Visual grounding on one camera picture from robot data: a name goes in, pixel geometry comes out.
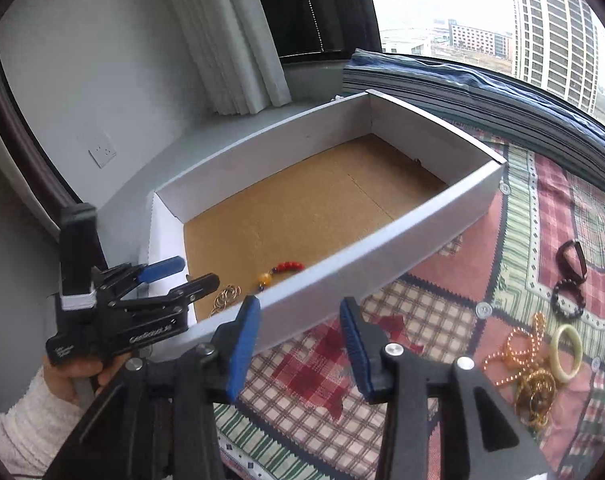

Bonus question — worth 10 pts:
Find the white wall socket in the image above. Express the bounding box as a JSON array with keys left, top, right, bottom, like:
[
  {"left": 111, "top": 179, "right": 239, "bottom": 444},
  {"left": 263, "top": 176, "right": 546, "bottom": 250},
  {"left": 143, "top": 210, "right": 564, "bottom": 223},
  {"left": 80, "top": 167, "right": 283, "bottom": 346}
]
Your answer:
[{"left": 88, "top": 132, "right": 118, "bottom": 168}]

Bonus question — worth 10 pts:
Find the person's left forearm white sleeve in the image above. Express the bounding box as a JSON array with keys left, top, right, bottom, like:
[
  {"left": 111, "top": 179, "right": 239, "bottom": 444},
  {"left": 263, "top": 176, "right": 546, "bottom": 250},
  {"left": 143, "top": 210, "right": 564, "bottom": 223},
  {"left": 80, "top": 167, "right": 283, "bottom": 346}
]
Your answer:
[{"left": 0, "top": 365, "right": 86, "bottom": 477}]

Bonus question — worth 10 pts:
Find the thin gold chain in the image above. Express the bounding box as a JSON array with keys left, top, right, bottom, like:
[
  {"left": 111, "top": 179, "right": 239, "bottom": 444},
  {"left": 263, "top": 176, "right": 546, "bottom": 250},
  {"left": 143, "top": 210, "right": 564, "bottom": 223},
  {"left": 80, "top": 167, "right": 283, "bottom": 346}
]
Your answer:
[{"left": 525, "top": 311, "right": 558, "bottom": 431}]

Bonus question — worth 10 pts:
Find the white cardboard box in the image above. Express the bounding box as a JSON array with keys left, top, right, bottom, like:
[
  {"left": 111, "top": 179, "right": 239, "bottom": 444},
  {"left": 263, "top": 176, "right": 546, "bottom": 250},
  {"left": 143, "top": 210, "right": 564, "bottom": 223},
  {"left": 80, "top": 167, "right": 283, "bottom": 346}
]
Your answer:
[{"left": 147, "top": 89, "right": 507, "bottom": 356}]

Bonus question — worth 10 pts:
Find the gold bead necklace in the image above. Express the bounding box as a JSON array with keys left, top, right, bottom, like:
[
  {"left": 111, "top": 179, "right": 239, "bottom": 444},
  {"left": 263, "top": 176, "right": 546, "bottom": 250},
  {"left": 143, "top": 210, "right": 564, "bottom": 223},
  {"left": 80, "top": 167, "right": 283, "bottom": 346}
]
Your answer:
[{"left": 483, "top": 327, "right": 539, "bottom": 389}]

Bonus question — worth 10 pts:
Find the white curtain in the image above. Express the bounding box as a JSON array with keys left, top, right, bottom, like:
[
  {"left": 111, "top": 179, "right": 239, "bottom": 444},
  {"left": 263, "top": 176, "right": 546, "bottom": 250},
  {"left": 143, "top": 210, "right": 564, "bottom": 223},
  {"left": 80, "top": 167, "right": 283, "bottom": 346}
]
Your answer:
[{"left": 161, "top": 0, "right": 293, "bottom": 116}]

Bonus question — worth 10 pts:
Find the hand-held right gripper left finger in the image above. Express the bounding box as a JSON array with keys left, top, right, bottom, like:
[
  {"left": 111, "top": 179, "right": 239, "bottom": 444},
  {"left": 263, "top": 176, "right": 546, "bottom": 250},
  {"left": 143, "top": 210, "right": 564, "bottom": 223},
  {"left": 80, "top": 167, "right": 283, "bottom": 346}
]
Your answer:
[{"left": 42, "top": 295, "right": 262, "bottom": 480}]

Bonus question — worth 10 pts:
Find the plaid patchwork blanket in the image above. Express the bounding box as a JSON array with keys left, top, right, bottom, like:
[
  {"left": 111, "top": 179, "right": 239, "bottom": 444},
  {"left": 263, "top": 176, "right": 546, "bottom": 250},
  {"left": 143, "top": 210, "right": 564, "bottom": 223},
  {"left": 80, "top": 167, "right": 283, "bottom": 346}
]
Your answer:
[{"left": 212, "top": 125, "right": 605, "bottom": 480}]

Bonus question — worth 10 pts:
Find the dark brown frame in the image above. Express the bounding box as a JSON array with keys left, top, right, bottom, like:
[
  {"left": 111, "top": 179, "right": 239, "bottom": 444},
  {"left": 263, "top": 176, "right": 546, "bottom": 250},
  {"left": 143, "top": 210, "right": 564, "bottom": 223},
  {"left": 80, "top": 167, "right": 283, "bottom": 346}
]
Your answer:
[{"left": 0, "top": 25, "right": 108, "bottom": 281}]

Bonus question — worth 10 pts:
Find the pale jade bangle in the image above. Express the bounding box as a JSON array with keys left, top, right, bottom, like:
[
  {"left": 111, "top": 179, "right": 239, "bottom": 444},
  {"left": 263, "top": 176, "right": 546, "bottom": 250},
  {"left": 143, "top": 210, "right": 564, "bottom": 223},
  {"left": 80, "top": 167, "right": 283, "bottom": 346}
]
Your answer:
[{"left": 549, "top": 324, "right": 584, "bottom": 379}]

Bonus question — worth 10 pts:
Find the low brown building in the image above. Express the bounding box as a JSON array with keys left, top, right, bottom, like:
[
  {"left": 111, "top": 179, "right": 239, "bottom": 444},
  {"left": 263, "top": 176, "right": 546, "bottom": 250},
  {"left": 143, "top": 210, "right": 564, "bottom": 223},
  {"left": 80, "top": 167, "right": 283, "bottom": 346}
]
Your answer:
[{"left": 447, "top": 19, "right": 513, "bottom": 58}]

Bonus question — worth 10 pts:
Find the tall grey apartment tower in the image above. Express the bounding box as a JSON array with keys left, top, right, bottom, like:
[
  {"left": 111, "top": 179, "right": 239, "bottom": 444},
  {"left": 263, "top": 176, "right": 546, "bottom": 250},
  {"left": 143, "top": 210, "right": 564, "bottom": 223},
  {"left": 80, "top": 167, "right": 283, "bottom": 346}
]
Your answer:
[{"left": 513, "top": 0, "right": 599, "bottom": 116}]

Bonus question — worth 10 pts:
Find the gold bangle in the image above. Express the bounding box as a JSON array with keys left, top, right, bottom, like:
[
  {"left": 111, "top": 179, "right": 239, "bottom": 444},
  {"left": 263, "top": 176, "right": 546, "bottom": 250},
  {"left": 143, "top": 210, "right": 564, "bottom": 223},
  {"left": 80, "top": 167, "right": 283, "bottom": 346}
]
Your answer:
[{"left": 513, "top": 367, "right": 558, "bottom": 416}]

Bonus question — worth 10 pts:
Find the black bead bracelet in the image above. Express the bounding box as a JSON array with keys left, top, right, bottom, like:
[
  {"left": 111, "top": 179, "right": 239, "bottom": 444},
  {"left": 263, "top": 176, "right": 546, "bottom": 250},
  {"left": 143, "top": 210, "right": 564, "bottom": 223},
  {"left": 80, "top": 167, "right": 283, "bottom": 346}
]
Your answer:
[{"left": 551, "top": 279, "right": 587, "bottom": 319}]

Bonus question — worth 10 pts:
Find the dark window blind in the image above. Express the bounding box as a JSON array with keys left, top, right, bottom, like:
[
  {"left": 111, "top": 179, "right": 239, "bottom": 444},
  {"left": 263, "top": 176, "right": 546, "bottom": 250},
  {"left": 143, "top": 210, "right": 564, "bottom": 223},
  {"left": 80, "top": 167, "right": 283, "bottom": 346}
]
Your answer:
[{"left": 245, "top": 0, "right": 382, "bottom": 64}]

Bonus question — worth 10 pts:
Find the blue striped folded blanket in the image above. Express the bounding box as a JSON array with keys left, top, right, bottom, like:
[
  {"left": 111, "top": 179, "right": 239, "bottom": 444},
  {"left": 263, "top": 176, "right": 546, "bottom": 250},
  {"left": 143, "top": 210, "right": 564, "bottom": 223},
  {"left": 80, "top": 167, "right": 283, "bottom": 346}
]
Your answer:
[{"left": 341, "top": 49, "right": 605, "bottom": 196}]

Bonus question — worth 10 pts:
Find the person's left hand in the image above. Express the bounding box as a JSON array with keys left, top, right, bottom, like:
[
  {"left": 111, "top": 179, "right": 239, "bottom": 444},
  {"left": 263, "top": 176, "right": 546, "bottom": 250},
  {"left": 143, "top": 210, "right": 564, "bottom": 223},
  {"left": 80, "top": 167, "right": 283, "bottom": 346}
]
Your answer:
[{"left": 42, "top": 352, "right": 133, "bottom": 404}]

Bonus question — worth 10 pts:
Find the red bead bracelet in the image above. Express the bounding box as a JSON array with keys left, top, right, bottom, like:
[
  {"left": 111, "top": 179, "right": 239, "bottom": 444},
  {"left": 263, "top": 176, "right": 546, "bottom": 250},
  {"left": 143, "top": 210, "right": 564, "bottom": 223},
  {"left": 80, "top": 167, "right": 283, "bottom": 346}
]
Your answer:
[{"left": 255, "top": 260, "right": 306, "bottom": 294}]

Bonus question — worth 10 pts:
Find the silver chain bracelet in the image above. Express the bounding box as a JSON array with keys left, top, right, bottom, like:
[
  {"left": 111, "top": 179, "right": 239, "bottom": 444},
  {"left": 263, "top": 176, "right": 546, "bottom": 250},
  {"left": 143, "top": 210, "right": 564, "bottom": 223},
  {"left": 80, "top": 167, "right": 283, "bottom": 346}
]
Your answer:
[{"left": 210, "top": 284, "right": 242, "bottom": 317}]

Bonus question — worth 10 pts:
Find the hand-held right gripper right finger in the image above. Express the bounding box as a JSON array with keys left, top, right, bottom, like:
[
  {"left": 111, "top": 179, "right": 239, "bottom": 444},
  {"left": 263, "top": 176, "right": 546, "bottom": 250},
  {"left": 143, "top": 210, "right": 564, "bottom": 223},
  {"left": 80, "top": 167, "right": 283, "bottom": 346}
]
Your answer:
[{"left": 339, "top": 297, "right": 551, "bottom": 480}]

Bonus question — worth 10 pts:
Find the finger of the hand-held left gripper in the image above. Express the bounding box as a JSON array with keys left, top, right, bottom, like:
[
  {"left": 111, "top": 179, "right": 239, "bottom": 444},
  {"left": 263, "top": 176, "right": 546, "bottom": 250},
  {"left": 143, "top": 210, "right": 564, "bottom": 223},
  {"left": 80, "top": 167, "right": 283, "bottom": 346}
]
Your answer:
[
  {"left": 107, "top": 272, "right": 221, "bottom": 317},
  {"left": 93, "top": 256, "right": 186, "bottom": 302}
]

